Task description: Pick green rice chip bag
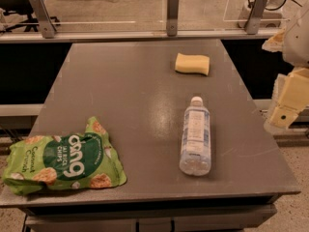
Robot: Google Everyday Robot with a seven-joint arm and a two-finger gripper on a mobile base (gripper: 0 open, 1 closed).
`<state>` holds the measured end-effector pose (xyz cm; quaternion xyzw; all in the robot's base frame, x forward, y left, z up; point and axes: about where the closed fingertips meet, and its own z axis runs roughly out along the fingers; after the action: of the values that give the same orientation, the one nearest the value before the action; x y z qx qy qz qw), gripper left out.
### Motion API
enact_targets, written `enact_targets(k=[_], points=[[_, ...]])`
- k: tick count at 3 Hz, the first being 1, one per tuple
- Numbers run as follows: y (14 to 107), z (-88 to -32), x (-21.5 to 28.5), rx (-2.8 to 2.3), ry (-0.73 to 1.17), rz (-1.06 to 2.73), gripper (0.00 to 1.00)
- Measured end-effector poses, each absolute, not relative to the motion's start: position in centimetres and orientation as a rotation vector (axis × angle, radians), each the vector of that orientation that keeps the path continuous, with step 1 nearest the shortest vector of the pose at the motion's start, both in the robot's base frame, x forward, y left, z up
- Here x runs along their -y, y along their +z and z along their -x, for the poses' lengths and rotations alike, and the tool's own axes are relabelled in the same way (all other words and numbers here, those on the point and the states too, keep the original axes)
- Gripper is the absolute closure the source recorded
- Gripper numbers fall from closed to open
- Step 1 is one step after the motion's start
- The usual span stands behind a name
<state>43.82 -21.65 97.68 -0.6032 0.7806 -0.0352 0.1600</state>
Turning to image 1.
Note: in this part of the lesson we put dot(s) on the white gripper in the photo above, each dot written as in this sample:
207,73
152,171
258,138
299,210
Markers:
297,43

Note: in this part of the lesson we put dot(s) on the green rice chip bag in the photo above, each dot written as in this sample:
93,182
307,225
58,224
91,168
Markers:
75,161

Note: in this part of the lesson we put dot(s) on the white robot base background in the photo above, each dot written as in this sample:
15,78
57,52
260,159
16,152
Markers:
272,12

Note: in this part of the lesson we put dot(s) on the yellow sponge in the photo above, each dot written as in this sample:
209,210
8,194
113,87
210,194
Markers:
192,64

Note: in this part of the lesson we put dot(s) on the clear plastic water bottle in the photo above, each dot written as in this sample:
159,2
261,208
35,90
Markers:
196,139

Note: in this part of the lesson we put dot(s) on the grey table cabinet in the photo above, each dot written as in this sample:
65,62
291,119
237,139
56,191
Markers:
216,215

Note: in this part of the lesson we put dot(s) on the right metal bracket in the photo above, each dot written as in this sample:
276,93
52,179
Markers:
252,25

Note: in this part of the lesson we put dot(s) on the metal bracket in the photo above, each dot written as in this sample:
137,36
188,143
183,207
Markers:
47,29
252,25
172,17

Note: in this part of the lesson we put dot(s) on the middle metal bracket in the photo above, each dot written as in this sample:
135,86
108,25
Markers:
172,17

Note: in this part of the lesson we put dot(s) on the metal rail bar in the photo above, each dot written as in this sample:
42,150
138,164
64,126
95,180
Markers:
122,36

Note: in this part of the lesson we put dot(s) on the left metal bracket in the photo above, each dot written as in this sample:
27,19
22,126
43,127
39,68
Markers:
47,29

